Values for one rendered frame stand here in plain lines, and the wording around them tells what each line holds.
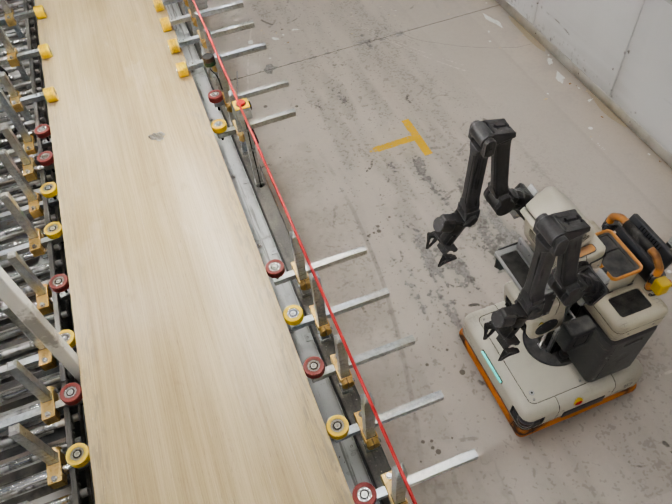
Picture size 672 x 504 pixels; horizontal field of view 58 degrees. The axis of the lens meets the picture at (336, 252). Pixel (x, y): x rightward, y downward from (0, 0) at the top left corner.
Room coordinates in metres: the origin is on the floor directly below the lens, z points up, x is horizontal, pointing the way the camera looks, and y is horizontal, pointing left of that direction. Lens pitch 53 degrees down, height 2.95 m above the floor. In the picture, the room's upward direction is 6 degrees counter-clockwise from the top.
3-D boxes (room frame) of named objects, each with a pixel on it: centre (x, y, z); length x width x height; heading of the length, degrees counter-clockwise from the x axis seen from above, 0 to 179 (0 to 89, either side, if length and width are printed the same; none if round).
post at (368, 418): (0.79, -0.05, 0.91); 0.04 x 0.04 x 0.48; 16
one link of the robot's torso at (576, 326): (1.25, -0.86, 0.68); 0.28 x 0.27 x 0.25; 16
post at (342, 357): (1.03, 0.02, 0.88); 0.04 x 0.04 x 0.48; 16
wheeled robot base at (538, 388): (1.36, -1.01, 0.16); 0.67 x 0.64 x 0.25; 106
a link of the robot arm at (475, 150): (1.44, -0.51, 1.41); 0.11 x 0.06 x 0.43; 15
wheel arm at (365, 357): (1.10, -0.06, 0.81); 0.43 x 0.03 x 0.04; 106
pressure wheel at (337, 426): (0.80, 0.06, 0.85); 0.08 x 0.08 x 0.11
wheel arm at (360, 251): (1.58, 0.08, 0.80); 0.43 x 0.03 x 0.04; 106
